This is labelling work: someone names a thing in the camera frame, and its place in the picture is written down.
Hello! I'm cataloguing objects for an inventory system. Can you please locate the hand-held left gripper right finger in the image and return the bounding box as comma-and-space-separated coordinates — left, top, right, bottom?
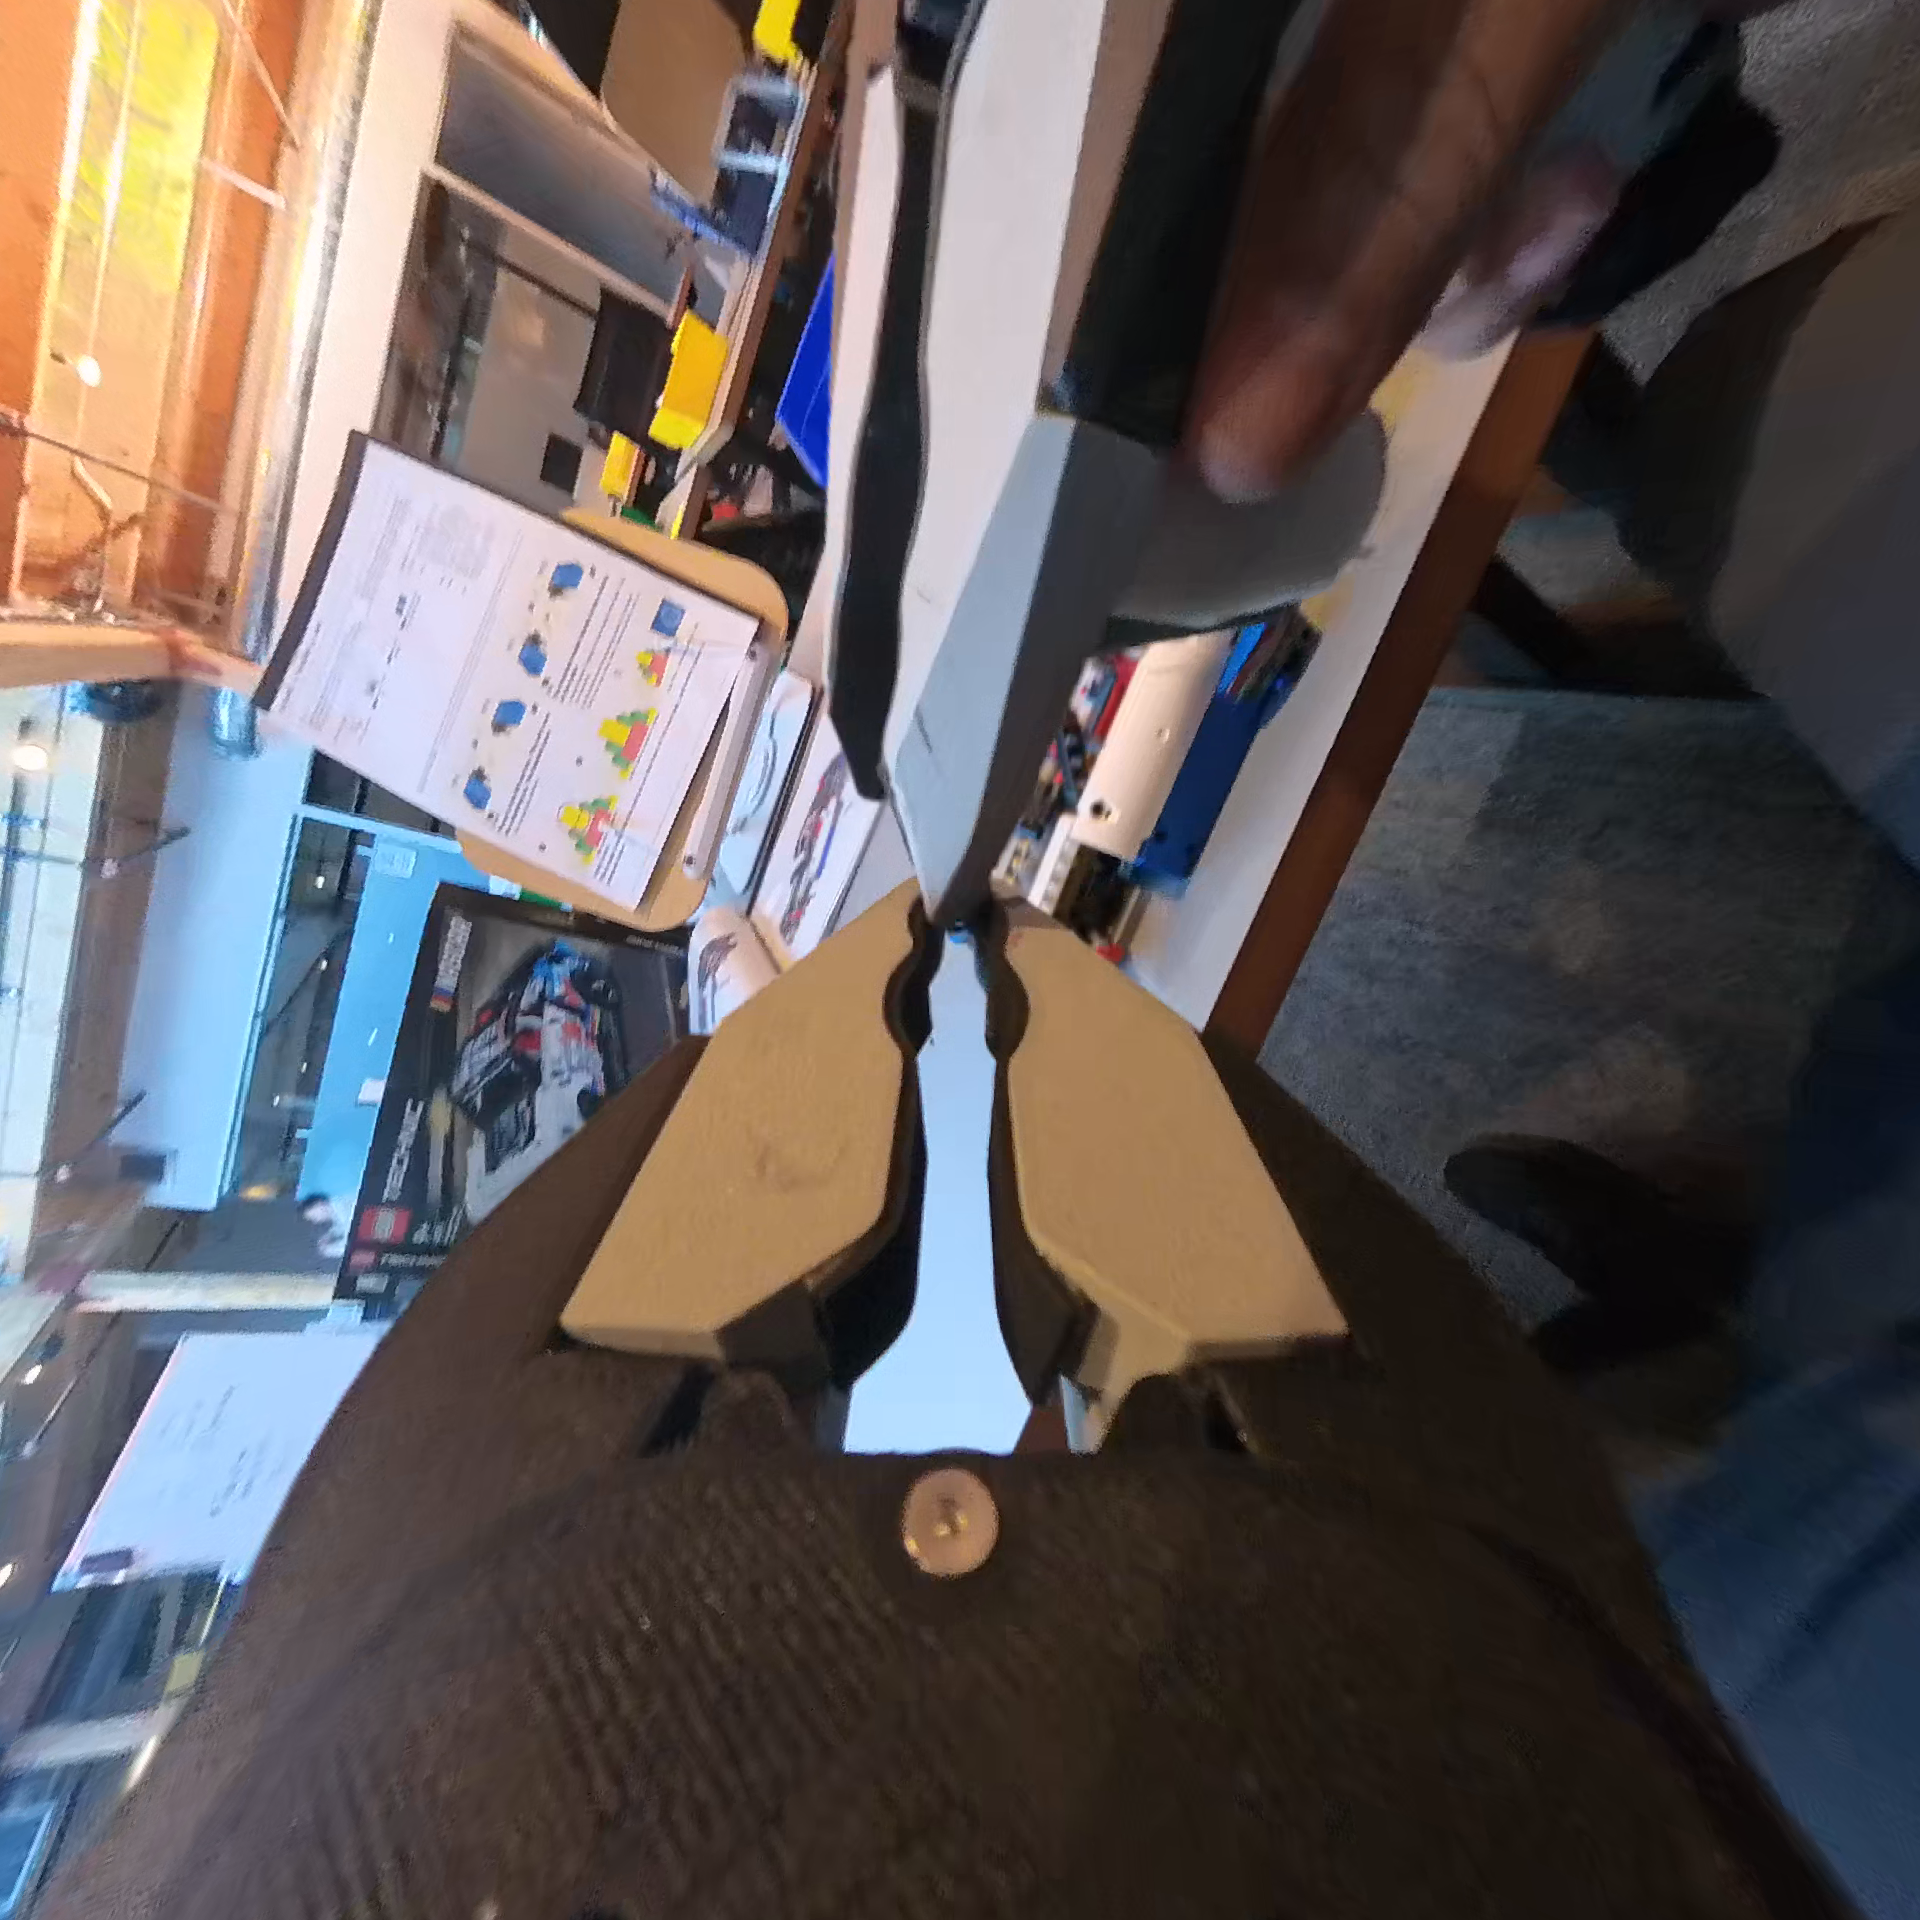
980, 897, 1348, 1456

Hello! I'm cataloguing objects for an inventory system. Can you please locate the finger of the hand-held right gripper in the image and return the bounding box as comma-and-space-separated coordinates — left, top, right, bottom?
886, 0, 1387, 922
829, 83, 944, 804

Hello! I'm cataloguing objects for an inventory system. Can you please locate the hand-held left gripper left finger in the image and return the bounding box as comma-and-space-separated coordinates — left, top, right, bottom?
559, 881, 944, 1390

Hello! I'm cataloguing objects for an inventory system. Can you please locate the toy brick race car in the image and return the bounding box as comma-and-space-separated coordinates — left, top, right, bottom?
1013, 618, 1325, 937

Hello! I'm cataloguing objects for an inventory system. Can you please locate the white desk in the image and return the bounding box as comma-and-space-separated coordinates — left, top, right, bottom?
818, 0, 1596, 1050

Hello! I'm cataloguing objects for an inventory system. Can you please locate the person's right hand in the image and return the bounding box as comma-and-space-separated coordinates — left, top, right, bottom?
1196, 0, 1640, 504

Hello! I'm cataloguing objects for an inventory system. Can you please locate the blue plastic bin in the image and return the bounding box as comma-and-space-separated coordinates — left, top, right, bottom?
776, 254, 837, 485

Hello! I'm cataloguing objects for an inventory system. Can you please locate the car picture sheet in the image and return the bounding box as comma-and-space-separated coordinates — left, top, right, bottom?
745, 745, 886, 948

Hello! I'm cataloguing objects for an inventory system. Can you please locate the black toy car box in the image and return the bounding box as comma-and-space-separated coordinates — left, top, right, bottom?
332, 882, 697, 1308

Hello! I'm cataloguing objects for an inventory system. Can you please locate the printed instruction sheet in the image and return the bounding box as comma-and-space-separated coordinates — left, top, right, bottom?
252, 432, 761, 916

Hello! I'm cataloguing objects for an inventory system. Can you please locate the whiteboard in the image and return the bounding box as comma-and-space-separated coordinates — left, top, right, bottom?
57, 1326, 380, 1592

